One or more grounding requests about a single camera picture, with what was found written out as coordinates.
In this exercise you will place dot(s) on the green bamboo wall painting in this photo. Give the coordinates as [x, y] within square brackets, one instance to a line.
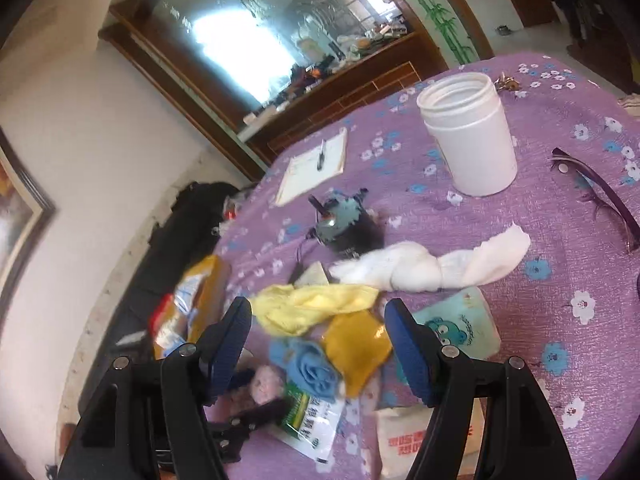
[442, 15]

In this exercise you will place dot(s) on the white plastic jar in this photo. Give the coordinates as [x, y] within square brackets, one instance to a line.
[470, 150]

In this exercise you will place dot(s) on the light yellow cloth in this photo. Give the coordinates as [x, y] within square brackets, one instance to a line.
[305, 310]

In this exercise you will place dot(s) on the yellow plastic basket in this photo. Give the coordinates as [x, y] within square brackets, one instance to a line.
[200, 295]

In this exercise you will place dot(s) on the mint green tissue pack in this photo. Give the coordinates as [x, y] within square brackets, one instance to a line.
[460, 327]

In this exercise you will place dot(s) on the clear plastic bag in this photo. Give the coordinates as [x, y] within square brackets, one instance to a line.
[231, 210]

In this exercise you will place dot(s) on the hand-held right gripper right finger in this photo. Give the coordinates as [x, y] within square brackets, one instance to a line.
[410, 355]

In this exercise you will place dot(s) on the framed wall picture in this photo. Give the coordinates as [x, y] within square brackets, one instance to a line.
[20, 215]

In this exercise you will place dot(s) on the pink fluffy cloth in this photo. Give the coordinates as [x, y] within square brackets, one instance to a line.
[265, 382]

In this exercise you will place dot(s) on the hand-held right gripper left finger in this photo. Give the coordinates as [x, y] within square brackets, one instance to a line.
[230, 345]

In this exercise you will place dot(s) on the blue cloth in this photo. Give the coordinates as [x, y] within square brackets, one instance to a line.
[307, 367]

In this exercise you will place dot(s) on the purple eyeglasses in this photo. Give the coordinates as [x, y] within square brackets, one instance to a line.
[600, 189]

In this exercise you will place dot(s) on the black pen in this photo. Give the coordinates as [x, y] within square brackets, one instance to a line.
[322, 156]

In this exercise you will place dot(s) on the wooden mirror cabinet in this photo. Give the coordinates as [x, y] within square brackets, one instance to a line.
[350, 95]

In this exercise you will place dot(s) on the cream plush packet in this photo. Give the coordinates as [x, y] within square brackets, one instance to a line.
[415, 267]

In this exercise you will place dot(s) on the black bag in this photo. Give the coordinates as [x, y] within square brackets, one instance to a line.
[180, 240]

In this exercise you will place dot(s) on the white notepad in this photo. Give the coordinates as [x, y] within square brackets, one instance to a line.
[305, 175]

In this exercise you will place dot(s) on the purple floral tablecloth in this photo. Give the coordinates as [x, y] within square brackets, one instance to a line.
[550, 260]

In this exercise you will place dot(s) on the black electric motor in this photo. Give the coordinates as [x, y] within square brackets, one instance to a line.
[345, 235]

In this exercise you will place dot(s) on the yellow pouch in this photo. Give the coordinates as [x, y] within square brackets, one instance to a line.
[357, 350]

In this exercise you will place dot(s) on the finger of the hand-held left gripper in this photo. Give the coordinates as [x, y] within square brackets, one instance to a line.
[240, 379]
[257, 411]

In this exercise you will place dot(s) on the green and white packet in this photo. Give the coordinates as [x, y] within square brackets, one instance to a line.
[310, 430]

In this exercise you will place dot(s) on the white packet with red print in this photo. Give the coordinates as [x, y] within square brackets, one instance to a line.
[400, 445]

